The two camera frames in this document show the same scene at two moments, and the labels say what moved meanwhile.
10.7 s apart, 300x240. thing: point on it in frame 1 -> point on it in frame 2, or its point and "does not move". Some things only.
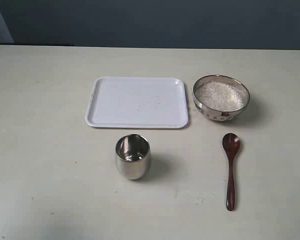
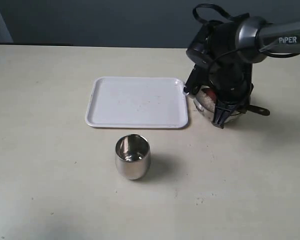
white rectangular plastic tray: (137, 102) does not move
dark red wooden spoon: (231, 142) -> (257, 110)
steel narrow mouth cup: (132, 152) does not move
